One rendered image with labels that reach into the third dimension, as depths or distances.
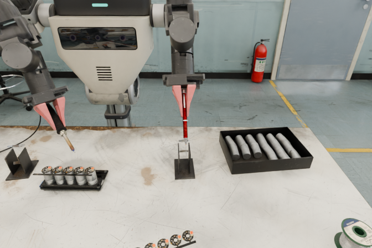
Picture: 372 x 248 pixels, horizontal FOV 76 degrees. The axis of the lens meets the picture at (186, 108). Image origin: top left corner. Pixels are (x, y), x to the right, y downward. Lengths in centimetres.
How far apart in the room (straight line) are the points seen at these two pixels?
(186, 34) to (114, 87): 59
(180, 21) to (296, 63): 304
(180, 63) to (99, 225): 42
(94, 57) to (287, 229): 86
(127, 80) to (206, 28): 224
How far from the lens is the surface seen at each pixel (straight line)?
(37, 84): 69
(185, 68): 58
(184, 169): 72
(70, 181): 71
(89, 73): 106
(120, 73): 102
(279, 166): 75
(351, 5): 360
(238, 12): 317
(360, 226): 65
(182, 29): 53
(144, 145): 82
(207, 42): 319
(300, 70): 356
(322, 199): 74
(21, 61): 63
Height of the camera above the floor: 125
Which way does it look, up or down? 29 degrees down
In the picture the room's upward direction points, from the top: straight up
